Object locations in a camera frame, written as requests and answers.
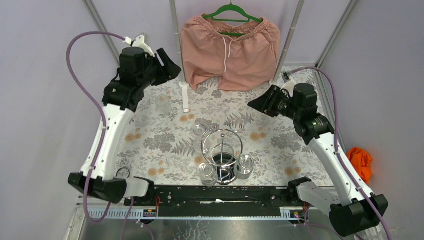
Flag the small black ring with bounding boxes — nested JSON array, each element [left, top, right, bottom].
[[115, 167, 132, 180]]

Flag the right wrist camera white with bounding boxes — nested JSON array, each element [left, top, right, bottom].
[[282, 72, 298, 98]]

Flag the orange cloth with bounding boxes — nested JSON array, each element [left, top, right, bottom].
[[347, 147, 373, 184]]

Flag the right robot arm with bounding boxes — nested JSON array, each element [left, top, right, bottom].
[[247, 83, 389, 237]]

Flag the purple cable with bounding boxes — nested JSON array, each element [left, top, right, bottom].
[[286, 66, 393, 240], [66, 31, 135, 240]]

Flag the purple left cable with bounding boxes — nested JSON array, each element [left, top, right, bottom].
[[66, 31, 135, 240]]

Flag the green clothes hanger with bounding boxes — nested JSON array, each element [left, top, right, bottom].
[[202, 0, 264, 37]]

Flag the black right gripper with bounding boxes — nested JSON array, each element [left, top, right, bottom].
[[247, 84, 301, 121]]

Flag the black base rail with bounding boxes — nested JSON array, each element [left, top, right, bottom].
[[133, 185, 305, 219]]

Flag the pink shorts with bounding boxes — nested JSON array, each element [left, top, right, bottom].
[[181, 15, 281, 92]]

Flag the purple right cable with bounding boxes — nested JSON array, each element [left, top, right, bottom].
[[286, 66, 393, 240]]

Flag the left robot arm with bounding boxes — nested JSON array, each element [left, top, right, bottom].
[[68, 47, 182, 206]]

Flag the chrome wine glass rack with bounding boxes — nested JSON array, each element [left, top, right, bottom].
[[199, 124, 244, 186]]

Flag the floral table mat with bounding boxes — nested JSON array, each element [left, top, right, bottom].
[[114, 77, 333, 187]]

